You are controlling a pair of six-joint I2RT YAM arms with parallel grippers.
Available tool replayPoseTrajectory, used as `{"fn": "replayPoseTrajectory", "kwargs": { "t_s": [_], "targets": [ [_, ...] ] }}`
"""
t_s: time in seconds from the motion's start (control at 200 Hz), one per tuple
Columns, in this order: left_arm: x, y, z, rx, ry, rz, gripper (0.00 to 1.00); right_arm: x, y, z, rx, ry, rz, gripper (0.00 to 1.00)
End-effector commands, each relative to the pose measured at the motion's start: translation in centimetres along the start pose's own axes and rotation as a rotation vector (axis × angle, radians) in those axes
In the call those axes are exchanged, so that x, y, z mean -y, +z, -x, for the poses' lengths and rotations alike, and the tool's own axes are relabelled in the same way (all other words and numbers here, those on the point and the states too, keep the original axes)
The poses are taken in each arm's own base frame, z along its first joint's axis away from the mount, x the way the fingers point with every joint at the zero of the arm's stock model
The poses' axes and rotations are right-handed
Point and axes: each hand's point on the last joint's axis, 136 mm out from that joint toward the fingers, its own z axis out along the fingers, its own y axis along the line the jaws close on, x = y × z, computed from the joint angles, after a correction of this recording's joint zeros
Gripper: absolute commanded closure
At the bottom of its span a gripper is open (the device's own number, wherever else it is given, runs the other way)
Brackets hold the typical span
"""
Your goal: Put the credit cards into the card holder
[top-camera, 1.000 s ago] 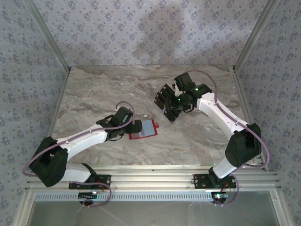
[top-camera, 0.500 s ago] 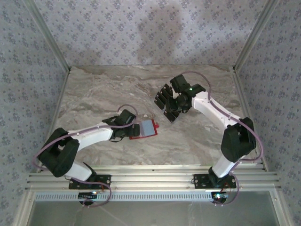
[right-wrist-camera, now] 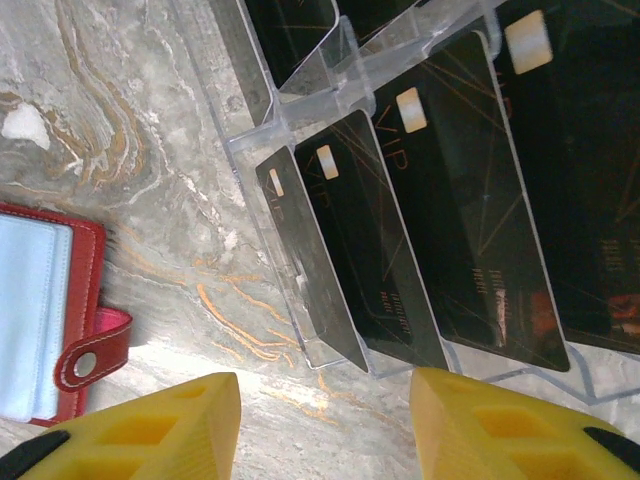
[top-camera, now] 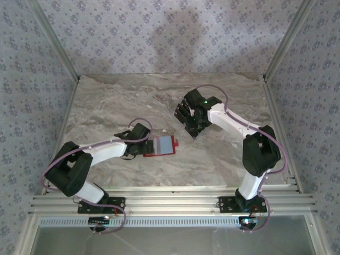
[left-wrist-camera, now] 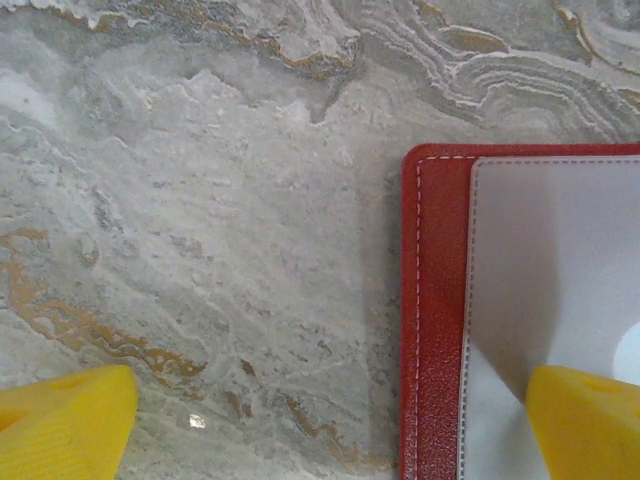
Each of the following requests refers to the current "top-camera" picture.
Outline aluminium floor rail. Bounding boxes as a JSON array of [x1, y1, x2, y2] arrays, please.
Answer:
[[42, 78, 80, 196], [262, 75, 304, 194]]

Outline grey slotted cable duct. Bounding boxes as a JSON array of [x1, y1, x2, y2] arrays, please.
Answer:
[[39, 215, 241, 228]]

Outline grey metal panel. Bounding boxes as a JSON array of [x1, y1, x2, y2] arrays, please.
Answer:
[[31, 215, 319, 255]]

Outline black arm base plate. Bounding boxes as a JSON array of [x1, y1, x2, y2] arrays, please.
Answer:
[[77, 196, 126, 214], [218, 195, 268, 213]]

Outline small circuit board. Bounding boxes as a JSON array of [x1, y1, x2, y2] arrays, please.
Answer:
[[88, 216, 111, 225], [238, 216, 259, 230]]

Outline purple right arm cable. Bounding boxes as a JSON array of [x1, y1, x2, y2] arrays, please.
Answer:
[[195, 84, 290, 233]]

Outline aluminium frame post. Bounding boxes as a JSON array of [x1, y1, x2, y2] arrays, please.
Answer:
[[262, 0, 319, 82]]

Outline red card holder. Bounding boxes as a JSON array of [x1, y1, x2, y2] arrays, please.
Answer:
[[142, 134, 180, 159]]

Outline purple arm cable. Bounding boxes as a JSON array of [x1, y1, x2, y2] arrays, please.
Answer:
[[195, 84, 290, 233], [39, 118, 154, 236]]

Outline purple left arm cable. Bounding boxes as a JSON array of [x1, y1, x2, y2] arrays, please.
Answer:
[[39, 118, 154, 236]]

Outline aluminium front beam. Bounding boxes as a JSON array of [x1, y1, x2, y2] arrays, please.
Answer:
[[28, 185, 319, 216]]

